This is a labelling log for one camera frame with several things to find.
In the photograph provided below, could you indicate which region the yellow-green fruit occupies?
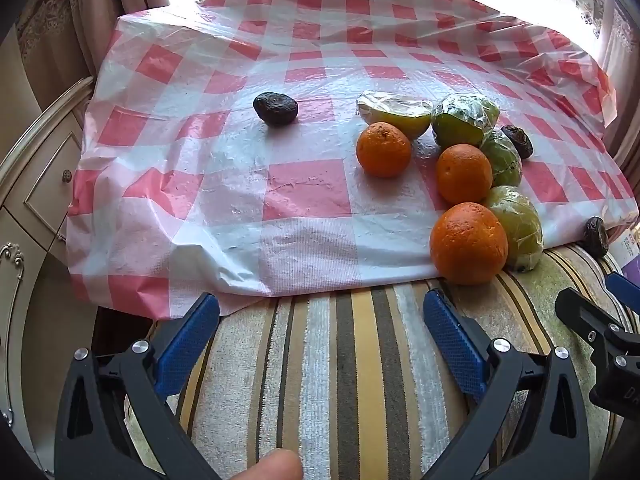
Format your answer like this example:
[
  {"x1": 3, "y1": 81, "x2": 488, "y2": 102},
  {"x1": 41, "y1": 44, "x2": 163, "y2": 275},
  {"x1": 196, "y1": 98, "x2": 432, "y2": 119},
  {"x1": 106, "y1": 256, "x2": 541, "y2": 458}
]
[{"x1": 483, "y1": 185, "x2": 544, "y2": 272}]

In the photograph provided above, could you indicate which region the large front orange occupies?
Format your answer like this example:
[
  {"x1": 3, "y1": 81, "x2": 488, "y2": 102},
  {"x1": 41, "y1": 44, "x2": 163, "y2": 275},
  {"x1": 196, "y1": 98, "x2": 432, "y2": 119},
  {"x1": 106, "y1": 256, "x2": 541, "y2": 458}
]
[{"x1": 430, "y1": 203, "x2": 509, "y2": 286}]

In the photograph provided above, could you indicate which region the green fruit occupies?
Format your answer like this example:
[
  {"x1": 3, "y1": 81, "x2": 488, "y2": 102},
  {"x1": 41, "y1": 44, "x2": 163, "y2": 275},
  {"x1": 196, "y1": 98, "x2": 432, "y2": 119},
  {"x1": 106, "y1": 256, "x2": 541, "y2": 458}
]
[
  {"x1": 432, "y1": 93, "x2": 500, "y2": 150},
  {"x1": 480, "y1": 129, "x2": 523, "y2": 186}
]

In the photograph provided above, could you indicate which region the dark passion fruit back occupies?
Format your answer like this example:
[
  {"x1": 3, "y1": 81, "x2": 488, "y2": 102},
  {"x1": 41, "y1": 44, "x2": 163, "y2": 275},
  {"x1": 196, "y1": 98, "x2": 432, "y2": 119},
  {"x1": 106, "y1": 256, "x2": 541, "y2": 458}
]
[{"x1": 501, "y1": 125, "x2": 534, "y2": 159}]

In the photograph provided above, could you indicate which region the green fruit top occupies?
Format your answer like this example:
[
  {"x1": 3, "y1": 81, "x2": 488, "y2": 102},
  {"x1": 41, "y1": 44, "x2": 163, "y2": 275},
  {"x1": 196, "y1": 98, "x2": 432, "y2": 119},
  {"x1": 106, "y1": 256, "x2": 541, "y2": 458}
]
[{"x1": 432, "y1": 93, "x2": 500, "y2": 150}]

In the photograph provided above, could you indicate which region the large dark passion fruit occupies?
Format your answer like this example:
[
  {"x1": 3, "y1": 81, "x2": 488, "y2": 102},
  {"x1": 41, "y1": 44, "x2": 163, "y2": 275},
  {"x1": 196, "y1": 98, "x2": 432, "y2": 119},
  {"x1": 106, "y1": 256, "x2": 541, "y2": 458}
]
[{"x1": 253, "y1": 92, "x2": 298, "y2": 128}]

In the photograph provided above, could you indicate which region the left hand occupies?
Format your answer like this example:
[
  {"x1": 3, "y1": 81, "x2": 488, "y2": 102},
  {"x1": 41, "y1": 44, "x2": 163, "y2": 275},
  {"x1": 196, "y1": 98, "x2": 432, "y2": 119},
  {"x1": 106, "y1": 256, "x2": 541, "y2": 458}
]
[{"x1": 232, "y1": 448, "x2": 303, "y2": 480}]

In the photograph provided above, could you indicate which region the purple white cardboard box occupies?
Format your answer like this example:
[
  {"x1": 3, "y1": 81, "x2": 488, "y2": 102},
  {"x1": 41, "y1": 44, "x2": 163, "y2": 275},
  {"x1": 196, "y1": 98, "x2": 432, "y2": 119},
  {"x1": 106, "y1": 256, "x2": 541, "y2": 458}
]
[{"x1": 608, "y1": 229, "x2": 640, "y2": 286}]

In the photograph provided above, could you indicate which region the cream cabinet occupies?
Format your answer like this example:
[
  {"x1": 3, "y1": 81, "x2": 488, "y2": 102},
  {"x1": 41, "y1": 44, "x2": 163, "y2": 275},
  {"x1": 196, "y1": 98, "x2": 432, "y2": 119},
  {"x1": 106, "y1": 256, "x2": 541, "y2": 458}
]
[{"x1": 1, "y1": 78, "x2": 96, "y2": 478}]

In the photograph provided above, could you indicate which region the striped towel cloth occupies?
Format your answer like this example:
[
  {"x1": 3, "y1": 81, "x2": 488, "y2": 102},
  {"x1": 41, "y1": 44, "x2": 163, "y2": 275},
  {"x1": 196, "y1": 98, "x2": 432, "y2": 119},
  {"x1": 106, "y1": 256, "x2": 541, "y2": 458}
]
[{"x1": 121, "y1": 242, "x2": 640, "y2": 480}]

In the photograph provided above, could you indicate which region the right brown curtain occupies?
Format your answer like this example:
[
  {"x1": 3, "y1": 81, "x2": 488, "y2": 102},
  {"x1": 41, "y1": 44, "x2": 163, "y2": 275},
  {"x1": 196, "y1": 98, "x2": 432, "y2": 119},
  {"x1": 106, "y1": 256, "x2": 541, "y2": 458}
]
[{"x1": 599, "y1": 0, "x2": 639, "y2": 177}]

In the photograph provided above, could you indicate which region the red white checkered tablecloth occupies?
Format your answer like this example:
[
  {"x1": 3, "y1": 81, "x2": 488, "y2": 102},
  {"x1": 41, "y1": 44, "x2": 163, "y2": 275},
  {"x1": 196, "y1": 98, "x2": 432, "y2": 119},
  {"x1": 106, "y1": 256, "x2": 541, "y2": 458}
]
[{"x1": 66, "y1": 0, "x2": 638, "y2": 320}]

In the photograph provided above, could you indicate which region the left beige curtain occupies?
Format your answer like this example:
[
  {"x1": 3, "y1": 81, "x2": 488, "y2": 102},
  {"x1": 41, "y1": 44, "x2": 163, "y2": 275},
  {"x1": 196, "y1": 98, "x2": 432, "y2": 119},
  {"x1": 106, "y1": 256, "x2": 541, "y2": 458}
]
[{"x1": 15, "y1": 0, "x2": 168, "y2": 108}]

